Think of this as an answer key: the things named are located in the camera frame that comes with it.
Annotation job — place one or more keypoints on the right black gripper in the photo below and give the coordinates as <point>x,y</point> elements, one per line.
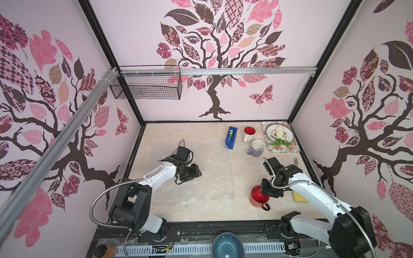
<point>269,188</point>

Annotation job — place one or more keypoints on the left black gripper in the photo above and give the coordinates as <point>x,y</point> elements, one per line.
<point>196,173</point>

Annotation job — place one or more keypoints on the red mug black handle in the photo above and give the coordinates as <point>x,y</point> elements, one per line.
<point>258,199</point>

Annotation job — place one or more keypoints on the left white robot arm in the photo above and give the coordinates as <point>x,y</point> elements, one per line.
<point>131,207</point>

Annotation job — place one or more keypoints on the yellow sponge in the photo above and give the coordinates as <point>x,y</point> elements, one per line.
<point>299,198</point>

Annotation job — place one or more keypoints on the lavender mug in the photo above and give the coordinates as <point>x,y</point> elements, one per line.
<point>257,148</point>

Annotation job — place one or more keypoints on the floral placemat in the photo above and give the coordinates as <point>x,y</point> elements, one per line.
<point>293,148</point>

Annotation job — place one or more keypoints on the blue tape dispenser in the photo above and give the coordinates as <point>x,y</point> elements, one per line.
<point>231,137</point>

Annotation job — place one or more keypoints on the white decorated plate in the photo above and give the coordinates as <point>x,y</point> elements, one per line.
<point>270,132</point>

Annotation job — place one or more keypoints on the white mug red interior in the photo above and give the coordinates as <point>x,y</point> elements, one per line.
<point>249,133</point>

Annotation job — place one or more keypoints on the white green toy vegetable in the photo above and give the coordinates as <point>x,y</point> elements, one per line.
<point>279,137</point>

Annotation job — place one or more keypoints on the blue ceramic bowl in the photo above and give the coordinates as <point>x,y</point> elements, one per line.
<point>227,245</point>

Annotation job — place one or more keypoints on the brown jar black lid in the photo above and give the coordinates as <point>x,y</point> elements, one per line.
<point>105,251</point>

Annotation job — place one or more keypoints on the white slotted cable duct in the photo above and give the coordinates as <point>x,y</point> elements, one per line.
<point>201,249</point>

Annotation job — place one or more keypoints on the black wire basket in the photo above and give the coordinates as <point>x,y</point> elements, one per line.
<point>151,82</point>

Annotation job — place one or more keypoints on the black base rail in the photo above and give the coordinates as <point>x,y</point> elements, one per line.
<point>347,235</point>

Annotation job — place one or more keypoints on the rear aluminium frame bar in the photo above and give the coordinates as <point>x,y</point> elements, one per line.
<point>223,71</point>

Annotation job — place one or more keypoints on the aluminium frame bar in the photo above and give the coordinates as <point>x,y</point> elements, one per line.
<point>223,71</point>
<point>29,185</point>

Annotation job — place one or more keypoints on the left aluminium frame bar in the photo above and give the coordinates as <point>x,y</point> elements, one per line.
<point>29,185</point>

